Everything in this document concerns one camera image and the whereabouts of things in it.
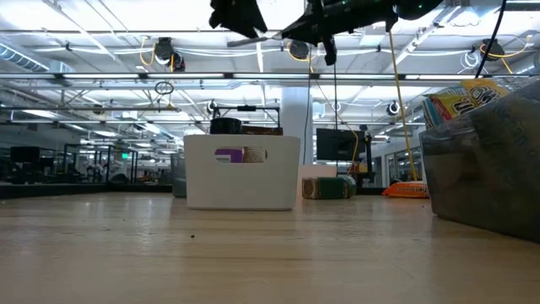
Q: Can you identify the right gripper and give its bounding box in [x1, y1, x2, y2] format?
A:
[279, 0, 400, 67]

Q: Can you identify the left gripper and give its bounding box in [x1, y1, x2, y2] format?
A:
[208, 0, 269, 40]

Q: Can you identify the purple label spice jar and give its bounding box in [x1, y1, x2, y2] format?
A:
[208, 117, 245, 165]

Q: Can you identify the brown snack bag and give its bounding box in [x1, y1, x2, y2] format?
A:
[241, 125, 284, 165]

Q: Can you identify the lime shrimp ramen packet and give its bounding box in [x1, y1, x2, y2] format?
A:
[429, 93, 478, 124]

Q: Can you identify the orange ramen packet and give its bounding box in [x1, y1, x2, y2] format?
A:
[381, 181, 431, 200]

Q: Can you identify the white column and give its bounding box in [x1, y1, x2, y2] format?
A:
[280, 86, 314, 166]

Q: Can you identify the black monitor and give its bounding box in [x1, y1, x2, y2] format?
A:
[316, 127, 375, 187]

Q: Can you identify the long ceiling light bar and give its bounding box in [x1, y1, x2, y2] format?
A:
[0, 72, 540, 82]

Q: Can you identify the green spice jar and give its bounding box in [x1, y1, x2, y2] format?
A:
[301, 175, 359, 201]

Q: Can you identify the white plastic tray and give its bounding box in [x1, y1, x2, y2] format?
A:
[182, 133, 302, 212]

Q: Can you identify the black power cable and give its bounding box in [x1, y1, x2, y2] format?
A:
[331, 62, 339, 130]

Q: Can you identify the thin black cable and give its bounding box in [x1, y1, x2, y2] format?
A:
[302, 44, 316, 166]

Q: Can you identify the black metal workstation frame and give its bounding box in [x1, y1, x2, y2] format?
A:
[212, 105, 282, 137]

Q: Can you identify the yellow cable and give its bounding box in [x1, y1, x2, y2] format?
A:
[386, 29, 419, 182]

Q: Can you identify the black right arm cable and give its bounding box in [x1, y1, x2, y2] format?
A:
[473, 0, 508, 79]

